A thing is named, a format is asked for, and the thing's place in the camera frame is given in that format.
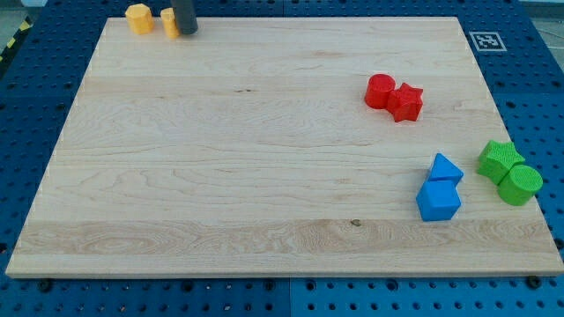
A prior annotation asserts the light wooden board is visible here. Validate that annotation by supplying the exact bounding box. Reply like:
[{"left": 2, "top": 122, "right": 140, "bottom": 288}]
[{"left": 6, "top": 17, "right": 563, "bottom": 278}]

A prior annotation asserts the red cylinder block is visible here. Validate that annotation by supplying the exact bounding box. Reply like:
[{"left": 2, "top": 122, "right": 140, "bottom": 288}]
[{"left": 364, "top": 73, "right": 396, "bottom": 109}]

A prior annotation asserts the red star block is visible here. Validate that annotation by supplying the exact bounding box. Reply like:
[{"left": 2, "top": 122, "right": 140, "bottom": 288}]
[{"left": 386, "top": 83, "right": 423, "bottom": 122}]

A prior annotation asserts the blue triangular block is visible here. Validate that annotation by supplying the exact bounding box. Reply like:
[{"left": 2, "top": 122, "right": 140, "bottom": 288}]
[{"left": 427, "top": 153, "right": 464, "bottom": 186}]

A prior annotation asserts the blue cube block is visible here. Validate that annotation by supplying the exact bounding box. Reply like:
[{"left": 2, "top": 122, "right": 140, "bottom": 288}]
[{"left": 416, "top": 181, "right": 462, "bottom": 222}]

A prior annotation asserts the yellow cylinder block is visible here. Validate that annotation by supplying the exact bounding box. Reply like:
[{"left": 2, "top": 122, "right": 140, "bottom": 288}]
[{"left": 160, "top": 7, "right": 180, "bottom": 39}]

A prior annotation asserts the yellow hexagonal block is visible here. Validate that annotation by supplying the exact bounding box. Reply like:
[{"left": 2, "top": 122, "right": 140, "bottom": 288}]
[{"left": 125, "top": 4, "right": 154, "bottom": 34}]

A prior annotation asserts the green star block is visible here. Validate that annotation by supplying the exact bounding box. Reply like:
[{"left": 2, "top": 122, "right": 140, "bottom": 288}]
[{"left": 477, "top": 140, "right": 525, "bottom": 185}]

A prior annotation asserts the white fiducial marker tag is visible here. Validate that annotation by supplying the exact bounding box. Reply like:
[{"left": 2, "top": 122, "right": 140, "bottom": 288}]
[{"left": 469, "top": 31, "right": 507, "bottom": 52}]

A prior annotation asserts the green cylinder block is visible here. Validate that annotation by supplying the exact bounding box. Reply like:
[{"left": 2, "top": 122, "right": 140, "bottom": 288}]
[{"left": 498, "top": 165, "right": 544, "bottom": 206}]

